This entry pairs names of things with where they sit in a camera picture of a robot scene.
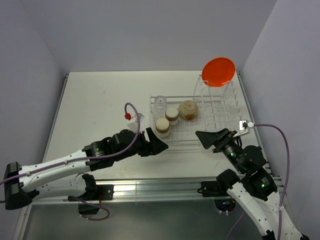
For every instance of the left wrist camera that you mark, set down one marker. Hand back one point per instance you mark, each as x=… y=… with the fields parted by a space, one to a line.
x=133 y=121

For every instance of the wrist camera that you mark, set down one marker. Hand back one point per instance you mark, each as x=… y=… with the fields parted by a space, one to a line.
x=133 y=121
x=245 y=127

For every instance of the orange plate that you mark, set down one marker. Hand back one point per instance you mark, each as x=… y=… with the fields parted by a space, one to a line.
x=218 y=72

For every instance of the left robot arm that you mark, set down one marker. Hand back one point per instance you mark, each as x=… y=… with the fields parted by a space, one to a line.
x=69 y=175

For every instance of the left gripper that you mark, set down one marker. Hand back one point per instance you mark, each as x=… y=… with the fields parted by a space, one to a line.
x=155 y=146

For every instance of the clear faceted glass tumbler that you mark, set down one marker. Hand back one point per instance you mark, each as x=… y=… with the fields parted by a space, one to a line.
x=160 y=106

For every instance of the clear acrylic dish rack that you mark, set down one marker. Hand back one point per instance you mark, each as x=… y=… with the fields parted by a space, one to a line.
x=218 y=108

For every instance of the steel cup brown base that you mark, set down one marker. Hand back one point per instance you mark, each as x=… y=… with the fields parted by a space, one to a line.
x=162 y=128

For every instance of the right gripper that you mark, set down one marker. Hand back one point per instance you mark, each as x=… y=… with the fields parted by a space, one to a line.
x=221 y=137

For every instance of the white ceramic bowl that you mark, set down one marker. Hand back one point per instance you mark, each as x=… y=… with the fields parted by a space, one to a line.
x=188 y=110

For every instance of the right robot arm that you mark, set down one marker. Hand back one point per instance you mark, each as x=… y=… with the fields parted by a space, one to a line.
x=250 y=185

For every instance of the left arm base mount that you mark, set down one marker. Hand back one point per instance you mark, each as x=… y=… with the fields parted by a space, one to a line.
x=89 y=208

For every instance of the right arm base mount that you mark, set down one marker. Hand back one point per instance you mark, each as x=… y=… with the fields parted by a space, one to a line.
x=223 y=202

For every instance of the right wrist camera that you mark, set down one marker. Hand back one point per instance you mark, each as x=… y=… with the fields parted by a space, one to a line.
x=245 y=127

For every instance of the aluminium front rail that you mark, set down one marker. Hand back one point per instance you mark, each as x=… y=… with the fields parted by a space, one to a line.
x=132 y=190

